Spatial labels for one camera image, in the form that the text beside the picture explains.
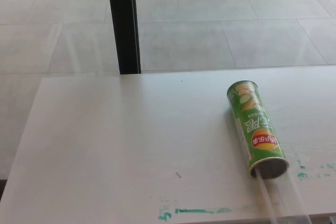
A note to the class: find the clear plastic chips tray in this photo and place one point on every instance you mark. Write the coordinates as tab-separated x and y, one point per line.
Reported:
281	200

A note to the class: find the green chips can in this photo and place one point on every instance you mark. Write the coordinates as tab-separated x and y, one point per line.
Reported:
256	127

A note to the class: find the black vertical frame post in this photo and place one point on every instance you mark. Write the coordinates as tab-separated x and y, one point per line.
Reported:
124	22

